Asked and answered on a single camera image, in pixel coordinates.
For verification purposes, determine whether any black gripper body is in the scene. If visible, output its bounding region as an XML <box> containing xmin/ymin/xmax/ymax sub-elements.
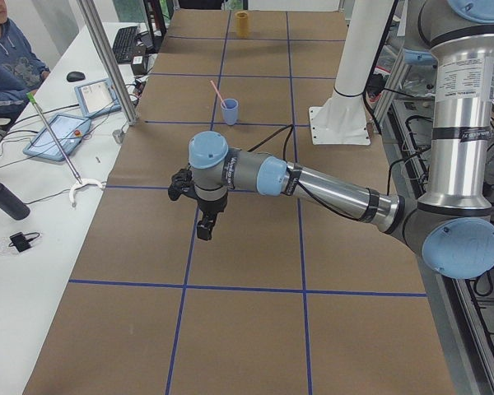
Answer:
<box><xmin>197</xmin><ymin>195</ymin><xmax>227</xmax><ymax>214</ymax></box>

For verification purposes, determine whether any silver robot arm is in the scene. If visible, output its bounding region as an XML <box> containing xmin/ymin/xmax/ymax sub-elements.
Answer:
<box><xmin>189</xmin><ymin>1</ymin><xmax>494</xmax><ymax>279</ymax></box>

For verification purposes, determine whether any blue plastic cup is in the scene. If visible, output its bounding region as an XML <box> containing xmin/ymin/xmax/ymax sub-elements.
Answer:
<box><xmin>221</xmin><ymin>98</ymin><xmax>239</xmax><ymax>126</ymax></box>

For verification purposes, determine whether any tan bamboo cup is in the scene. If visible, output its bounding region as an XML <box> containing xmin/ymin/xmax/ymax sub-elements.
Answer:
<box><xmin>235</xmin><ymin>11</ymin><xmax>249</xmax><ymax>39</ymax></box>

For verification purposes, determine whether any brown paper table cover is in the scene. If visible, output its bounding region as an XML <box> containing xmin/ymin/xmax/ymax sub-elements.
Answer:
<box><xmin>25</xmin><ymin>11</ymin><xmax>454</xmax><ymax>394</ymax></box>

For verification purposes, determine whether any reacher grabber stick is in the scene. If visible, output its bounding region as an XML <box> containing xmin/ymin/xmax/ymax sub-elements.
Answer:
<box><xmin>27</xmin><ymin>93</ymin><xmax>105</xmax><ymax>208</ymax></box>

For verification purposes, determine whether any small black box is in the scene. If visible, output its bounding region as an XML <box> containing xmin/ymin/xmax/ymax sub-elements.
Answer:
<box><xmin>131</xmin><ymin>54</ymin><xmax>148</xmax><ymax>76</ymax></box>

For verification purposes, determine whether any blue teach pendant tablet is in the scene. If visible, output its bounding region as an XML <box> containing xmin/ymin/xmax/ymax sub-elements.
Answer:
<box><xmin>22</xmin><ymin>114</ymin><xmax>91</xmax><ymax>162</ymax></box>

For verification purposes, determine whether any small black device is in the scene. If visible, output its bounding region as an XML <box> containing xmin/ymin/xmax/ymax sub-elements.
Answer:
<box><xmin>9</xmin><ymin>232</ymin><xmax>40</xmax><ymax>253</ymax></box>

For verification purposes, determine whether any black keyboard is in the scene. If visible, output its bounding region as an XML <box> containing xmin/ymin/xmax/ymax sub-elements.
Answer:
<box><xmin>112</xmin><ymin>26</ymin><xmax>138</xmax><ymax>64</ymax></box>

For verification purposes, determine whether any black computer mouse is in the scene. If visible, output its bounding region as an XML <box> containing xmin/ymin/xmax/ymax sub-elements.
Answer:
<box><xmin>66</xmin><ymin>71</ymin><xmax>86</xmax><ymax>82</ymax></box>

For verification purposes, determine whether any black water bottle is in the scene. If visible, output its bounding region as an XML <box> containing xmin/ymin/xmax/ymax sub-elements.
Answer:
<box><xmin>0</xmin><ymin>183</ymin><xmax>30</xmax><ymax>221</ymax></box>

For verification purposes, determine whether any person in blue hoodie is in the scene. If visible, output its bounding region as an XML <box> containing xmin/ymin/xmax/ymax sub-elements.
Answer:
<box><xmin>0</xmin><ymin>1</ymin><xmax>50</xmax><ymax>121</ymax></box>

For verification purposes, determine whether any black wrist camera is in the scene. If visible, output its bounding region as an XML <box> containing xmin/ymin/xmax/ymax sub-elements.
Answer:
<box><xmin>168</xmin><ymin>165</ymin><xmax>197</xmax><ymax>202</ymax></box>

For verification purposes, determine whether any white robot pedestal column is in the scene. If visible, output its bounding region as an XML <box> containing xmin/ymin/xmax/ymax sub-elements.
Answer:
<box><xmin>310</xmin><ymin>0</ymin><xmax>395</xmax><ymax>146</ymax></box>

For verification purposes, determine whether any aluminium frame rail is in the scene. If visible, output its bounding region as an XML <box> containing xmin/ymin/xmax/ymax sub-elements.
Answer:
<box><xmin>77</xmin><ymin>0</ymin><xmax>137</xmax><ymax>126</ymax></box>

